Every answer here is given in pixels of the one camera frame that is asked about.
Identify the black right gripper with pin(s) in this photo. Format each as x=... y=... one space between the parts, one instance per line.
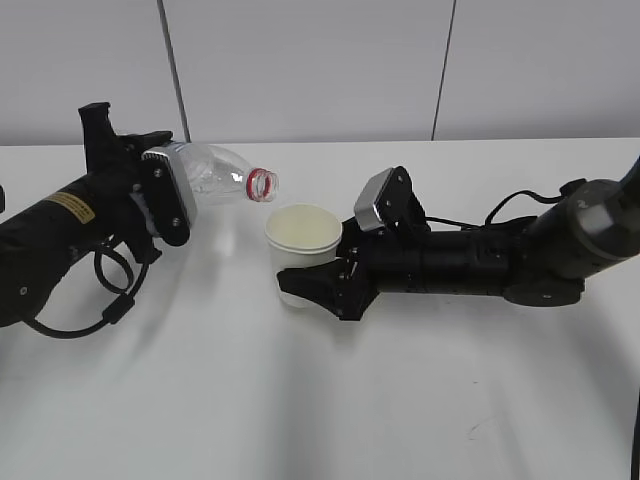
x=374 y=262

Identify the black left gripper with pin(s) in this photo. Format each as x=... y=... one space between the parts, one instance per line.
x=112 y=163

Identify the white paper cup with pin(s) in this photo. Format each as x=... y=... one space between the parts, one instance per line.
x=301 y=235

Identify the clear water bottle red label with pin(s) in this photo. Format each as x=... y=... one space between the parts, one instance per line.
x=218 y=175

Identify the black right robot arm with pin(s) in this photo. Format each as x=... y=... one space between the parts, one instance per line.
x=537 y=261

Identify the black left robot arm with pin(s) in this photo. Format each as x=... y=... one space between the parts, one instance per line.
x=95 y=215

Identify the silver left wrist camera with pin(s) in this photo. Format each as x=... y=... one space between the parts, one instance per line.
x=165 y=196

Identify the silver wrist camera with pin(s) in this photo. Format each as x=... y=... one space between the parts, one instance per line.
x=388 y=198
x=165 y=196

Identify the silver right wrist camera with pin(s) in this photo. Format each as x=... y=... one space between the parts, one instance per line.
x=388 y=198

